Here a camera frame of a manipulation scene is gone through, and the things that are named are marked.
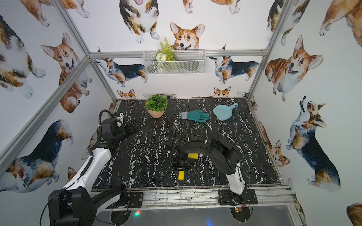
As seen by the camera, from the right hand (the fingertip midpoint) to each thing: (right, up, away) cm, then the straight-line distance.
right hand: (178, 174), depth 81 cm
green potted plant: (-17, +41, +15) cm, 46 cm away
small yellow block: (+2, -1, +1) cm, 2 cm away
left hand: (-24, +30, +2) cm, 38 cm away
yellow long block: (+9, +10, +4) cm, 14 cm away
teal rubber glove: (+12, +34, +28) cm, 46 cm away
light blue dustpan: (+33, +36, +32) cm, 58 cm away
